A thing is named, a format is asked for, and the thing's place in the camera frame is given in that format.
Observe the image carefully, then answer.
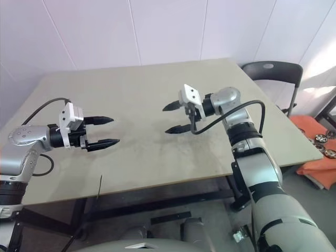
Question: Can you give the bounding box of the small grey floor fixture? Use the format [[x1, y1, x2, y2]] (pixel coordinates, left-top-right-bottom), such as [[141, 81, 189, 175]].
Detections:
[[230, 228, 249, 242]]

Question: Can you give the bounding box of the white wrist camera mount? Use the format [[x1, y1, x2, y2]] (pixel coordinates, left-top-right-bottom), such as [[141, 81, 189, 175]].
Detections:
[[58, 101, 85, 150], [178, 83, 207, 121]]

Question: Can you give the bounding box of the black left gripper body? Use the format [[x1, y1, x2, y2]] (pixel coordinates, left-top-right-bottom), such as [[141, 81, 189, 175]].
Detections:
[[68, 122, 92, 153]]

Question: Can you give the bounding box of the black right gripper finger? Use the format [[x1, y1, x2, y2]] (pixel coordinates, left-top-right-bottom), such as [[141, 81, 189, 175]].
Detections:
[[162, 100, 183, 112], [164, 123, 193, 135]]

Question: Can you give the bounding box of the black floor strip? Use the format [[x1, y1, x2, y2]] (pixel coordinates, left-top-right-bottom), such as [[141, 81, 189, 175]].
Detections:
[[151, 211, 192, 224]]

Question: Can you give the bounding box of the black table frame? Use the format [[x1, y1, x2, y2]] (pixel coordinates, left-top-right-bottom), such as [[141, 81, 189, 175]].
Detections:
[[7, 173, 253, 247]]

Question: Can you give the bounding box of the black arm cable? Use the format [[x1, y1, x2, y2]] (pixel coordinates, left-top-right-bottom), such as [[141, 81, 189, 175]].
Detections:
[[191, 99, 265, 137], [20, 97, 72, 176]]

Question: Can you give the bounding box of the orange cloth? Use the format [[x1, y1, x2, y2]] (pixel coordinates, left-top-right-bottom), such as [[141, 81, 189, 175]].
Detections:
[[290, 115, 336, 190]]

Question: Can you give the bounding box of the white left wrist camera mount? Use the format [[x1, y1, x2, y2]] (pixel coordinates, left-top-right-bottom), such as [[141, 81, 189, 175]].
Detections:
[[58, 101, 85, 150]]

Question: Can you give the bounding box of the grey robot torso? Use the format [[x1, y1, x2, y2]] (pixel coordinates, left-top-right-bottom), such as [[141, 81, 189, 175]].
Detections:
[[73, 237, 232, 252]]

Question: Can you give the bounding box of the black plastic chair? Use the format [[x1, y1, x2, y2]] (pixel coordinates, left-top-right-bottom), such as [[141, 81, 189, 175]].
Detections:
[[240, 60, 304, 118]]

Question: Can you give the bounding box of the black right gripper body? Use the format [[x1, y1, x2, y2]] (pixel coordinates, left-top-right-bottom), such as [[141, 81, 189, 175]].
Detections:
[[183, 102, 202, 132]]

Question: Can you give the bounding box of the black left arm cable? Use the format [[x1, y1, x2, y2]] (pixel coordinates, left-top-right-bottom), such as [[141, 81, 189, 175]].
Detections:
[[20, 97, 72, 176]]

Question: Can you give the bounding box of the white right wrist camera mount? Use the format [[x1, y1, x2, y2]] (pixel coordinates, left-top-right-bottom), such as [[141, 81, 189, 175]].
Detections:
[[178, 83, 207, 121]]

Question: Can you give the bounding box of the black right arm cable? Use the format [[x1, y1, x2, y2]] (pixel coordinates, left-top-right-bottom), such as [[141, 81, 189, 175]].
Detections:
[[191, 99, 265, 137]]

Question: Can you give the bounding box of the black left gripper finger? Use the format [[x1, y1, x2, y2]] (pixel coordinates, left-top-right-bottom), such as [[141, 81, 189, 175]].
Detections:
[[86, 138, 121, 153], [83, 114, 115, 127]]

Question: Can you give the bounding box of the thin black wire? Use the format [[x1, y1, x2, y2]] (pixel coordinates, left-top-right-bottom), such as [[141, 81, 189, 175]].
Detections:
[[62, 172, 103, 252]]

